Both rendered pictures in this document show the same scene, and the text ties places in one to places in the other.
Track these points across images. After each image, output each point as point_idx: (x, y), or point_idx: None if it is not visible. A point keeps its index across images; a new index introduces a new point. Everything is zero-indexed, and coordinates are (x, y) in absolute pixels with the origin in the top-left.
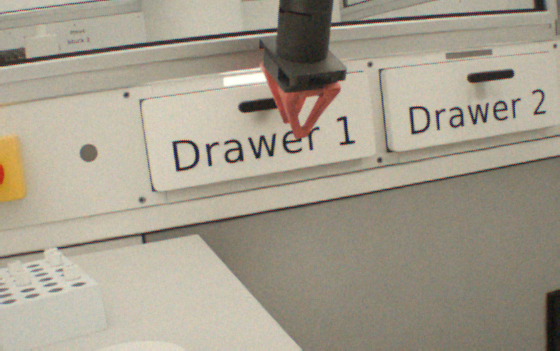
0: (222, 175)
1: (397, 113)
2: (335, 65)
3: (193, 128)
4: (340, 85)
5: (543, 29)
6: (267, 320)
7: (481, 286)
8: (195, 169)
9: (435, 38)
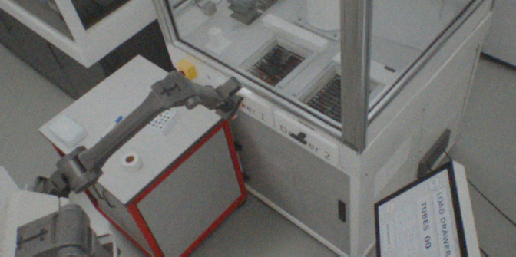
0: None
1: (276, 123)
2: (226, 116)
3: None
4: (232, 118)
5: (338, 138)
6: (173, 158)
7: (313, 177)
8: None
9: (293, 113)
